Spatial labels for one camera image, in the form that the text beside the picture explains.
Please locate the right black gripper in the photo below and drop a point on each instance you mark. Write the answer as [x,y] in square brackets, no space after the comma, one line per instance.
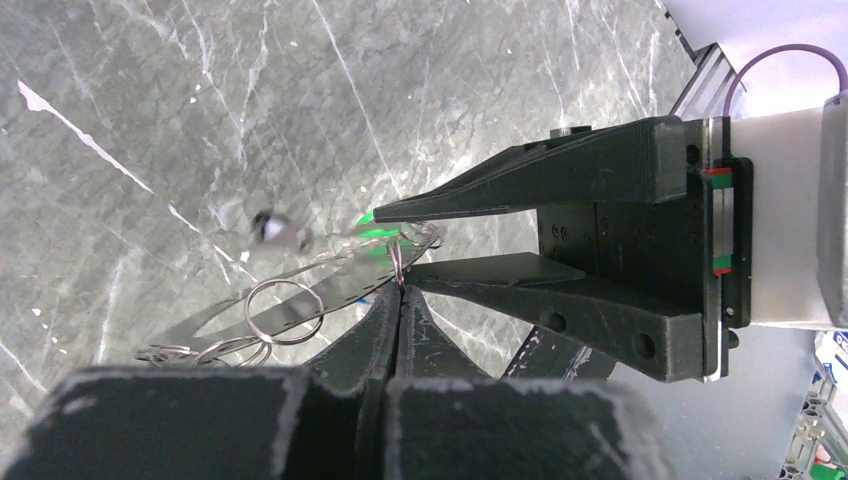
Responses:
[662,287]

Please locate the green tag key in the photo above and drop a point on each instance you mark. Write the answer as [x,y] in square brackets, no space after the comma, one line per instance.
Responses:
[375,236]

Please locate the aluminium frame rails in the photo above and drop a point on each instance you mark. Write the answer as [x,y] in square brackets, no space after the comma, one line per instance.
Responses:
[702,27]

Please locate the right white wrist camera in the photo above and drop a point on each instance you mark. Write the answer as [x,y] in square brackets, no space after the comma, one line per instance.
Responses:
[799,240]

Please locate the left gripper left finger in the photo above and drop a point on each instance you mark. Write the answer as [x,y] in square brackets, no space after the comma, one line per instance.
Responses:
[214,423]

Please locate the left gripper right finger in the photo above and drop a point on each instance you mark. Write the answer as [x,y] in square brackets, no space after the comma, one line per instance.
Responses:
[459,428]

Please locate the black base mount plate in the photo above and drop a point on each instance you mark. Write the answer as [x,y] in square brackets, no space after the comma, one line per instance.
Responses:
[545,354]

